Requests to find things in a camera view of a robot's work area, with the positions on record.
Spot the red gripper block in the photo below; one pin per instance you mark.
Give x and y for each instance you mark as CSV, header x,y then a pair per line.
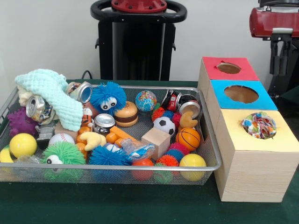
x,y
274,23

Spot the multicolour patterned cloth toy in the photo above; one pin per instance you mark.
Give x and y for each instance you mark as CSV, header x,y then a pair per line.
x,y
259,125

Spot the mint green cloth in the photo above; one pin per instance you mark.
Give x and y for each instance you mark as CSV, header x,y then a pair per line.
x,y
56,98

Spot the cream knitted cloth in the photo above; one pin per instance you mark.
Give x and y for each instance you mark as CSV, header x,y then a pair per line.
x,y
24,95

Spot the wooden box with three holes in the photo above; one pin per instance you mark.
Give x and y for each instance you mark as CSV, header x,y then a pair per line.
x,y
254,168

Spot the shallow clear mesh bin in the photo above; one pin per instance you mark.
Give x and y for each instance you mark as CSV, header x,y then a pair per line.
x,y
140,179

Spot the small basketball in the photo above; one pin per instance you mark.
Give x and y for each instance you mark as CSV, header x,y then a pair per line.
x,y
188,138

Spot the small soccer ball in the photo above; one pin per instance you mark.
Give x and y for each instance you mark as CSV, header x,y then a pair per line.
x,y
164,125

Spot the yellow ball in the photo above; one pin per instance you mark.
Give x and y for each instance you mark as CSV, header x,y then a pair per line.
x,y
22,145
192,163

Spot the globe print ball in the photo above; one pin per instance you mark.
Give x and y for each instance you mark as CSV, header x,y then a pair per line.
x,y
146,101

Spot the plain wooden block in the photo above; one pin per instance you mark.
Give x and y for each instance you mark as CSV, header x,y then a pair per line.
x,y
156,142

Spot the toy hamburger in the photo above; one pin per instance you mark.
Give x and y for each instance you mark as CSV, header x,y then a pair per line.
x,y
126,114

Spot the blue spiky rubber ball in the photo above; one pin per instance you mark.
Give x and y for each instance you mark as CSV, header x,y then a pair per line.
x,y
110,98

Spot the orange ball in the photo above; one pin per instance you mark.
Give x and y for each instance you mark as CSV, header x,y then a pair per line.
x,y
143,165

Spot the dark green table cloth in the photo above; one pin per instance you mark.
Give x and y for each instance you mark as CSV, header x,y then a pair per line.
x,y
117,205

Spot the small baseball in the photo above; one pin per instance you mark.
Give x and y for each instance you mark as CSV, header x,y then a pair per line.
x,y
61,139

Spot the green fuzzy toy with eyes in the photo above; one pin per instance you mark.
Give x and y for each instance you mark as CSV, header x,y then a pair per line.
x,y
65,154

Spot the purple spiky toy with eyes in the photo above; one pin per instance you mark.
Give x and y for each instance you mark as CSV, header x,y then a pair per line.
x,y
18,123

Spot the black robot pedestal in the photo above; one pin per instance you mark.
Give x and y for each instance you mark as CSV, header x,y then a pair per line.
x,y
138,46

